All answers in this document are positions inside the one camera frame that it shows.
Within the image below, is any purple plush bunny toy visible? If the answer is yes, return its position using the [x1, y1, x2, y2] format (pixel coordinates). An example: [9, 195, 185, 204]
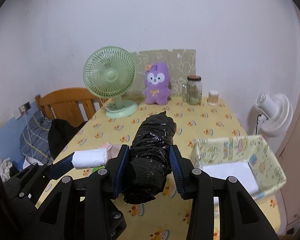
[145, 62, 171, 105]

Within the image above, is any yellow cartoon storage box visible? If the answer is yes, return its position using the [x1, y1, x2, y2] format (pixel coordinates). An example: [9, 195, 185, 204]
[190, 135, 287, 200]

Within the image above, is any blue plaid pillow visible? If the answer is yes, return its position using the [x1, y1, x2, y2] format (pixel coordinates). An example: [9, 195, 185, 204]
[19, 111, 53, 164]

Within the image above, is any green desk fan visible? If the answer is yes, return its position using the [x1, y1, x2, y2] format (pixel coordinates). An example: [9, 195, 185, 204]
[83, 46, 138, 119]

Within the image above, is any yellow patterned tablecloth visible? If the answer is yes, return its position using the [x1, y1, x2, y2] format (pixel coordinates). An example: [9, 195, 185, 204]
[57, 97, 281, 239]

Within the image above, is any beige cartoon board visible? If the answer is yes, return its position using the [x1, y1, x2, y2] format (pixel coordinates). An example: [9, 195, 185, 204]
[125, 49, 196, 96]

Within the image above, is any black plastic bundle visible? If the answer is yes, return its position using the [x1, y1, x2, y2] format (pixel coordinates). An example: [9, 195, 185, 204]
[121, 111, 177, 204]

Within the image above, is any glass jar with lid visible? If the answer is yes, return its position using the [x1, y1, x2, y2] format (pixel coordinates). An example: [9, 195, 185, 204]
[183, 75, 202, 105]

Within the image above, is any white standing fan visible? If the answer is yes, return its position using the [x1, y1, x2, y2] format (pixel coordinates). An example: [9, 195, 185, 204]
[248, 93, 294, 138]

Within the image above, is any black garment on chair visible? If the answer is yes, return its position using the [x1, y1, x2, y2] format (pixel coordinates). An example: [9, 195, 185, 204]
[48, 119, 87, 159]

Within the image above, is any wooden chair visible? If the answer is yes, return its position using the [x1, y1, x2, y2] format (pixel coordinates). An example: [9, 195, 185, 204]
[35, 88, 106, 127]

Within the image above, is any cotton swab container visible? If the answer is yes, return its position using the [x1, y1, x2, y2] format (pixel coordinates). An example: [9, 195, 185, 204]
[207, 90, 219, 106]

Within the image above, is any wall power socket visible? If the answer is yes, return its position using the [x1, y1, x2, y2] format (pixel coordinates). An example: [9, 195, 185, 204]
[19, 101, 31, 115]

